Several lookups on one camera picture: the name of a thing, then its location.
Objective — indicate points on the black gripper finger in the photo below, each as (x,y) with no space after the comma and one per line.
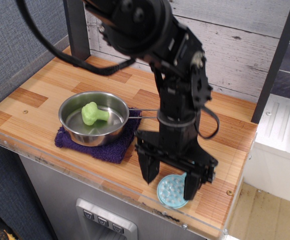
(149,165)
(192,185)

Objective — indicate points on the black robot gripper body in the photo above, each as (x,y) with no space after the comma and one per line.
(177,145)

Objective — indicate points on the light blue scrub brush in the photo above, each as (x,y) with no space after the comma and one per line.
(170,190)

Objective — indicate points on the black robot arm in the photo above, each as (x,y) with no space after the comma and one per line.
(148,30)

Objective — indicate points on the purple terry cloth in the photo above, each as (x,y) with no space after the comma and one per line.
(113,152)

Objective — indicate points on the stainless steel pot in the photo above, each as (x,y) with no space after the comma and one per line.
(101,132)

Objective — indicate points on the silver dispenser button panel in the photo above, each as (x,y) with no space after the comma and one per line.
(100,224)

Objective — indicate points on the green toy broccoli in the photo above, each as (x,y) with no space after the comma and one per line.
(91,113)

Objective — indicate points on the white ridged appliance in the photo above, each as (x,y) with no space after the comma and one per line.
(268,166)

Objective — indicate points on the dark grey vertical post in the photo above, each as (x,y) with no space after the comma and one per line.
(273,70)

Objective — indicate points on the dark grey rear post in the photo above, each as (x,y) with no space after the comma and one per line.
(77,28)

